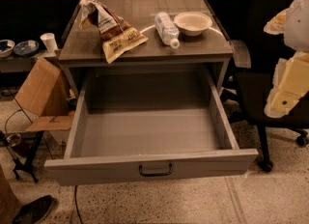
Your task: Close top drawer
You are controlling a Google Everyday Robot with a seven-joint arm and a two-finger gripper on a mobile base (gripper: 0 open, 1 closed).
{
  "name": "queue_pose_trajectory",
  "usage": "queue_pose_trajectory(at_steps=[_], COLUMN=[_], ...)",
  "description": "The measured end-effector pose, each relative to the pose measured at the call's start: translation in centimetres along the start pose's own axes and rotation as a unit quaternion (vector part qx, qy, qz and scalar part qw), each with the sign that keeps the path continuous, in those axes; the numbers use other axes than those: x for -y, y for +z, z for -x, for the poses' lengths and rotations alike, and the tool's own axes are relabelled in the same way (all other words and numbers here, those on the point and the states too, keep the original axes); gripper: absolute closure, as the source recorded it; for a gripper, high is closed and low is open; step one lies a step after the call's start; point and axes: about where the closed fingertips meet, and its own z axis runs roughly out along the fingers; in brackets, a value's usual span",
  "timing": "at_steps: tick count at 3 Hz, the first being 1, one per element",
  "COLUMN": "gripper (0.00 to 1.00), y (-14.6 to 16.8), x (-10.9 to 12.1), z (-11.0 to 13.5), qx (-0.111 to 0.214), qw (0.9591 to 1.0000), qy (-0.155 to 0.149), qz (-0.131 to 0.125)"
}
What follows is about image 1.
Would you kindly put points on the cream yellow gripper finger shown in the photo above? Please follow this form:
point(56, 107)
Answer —
point(290, 83)

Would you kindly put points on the grey top drawer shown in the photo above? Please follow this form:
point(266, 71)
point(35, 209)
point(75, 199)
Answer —
point(149, 126)

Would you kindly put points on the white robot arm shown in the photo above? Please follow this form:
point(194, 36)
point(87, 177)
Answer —
point(293, 23)

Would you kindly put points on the black office chair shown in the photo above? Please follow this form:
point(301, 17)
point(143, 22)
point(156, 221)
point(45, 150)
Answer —
point(253, 84)

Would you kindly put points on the white paper bowl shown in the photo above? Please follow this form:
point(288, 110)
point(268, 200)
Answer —
point(192, 23)

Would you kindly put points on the clear plastic water bottle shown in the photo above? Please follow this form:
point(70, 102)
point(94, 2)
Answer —
point(167, 30)

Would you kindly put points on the brown crumpled chip bag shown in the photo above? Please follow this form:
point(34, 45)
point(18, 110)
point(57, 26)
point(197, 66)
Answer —
point(117, 36)

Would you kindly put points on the white paper cup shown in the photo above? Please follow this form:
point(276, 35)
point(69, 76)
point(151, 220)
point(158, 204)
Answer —
point(49, 41)

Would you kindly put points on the brown cardboard box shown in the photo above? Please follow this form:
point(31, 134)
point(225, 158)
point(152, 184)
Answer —
point(44, 93)

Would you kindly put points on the dark blue bowl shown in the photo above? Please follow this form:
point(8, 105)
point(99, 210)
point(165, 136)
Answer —
point(26, 48)

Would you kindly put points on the black metal stand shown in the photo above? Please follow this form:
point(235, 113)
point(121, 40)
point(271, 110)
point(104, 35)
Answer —
point(22, 150)

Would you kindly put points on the white blue bowl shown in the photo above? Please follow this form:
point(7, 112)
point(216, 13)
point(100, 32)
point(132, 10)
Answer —
point(6, 48)

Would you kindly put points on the black shoe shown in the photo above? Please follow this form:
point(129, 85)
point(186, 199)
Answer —
point(36, 211)

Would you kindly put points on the brown trouser leg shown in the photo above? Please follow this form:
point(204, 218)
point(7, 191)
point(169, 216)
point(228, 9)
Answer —
point(9, 204)

